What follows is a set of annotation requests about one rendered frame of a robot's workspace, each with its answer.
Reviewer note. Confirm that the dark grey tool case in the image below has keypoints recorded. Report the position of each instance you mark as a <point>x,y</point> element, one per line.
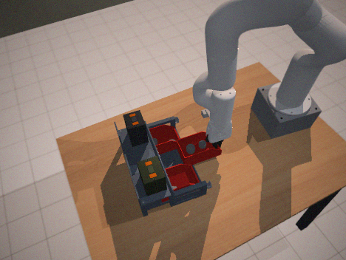
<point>136,128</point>

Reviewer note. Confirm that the olive green tool case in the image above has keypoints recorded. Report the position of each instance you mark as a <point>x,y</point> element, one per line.
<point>152,175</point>

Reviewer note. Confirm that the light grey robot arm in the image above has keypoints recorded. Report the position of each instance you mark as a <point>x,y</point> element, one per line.
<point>326,36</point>

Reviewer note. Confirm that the red bin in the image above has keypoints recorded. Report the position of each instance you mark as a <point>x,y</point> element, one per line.
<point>182,176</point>
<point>165,135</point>
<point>200,154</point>

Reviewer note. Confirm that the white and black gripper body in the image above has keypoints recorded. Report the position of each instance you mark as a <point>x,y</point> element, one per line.
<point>216,134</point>

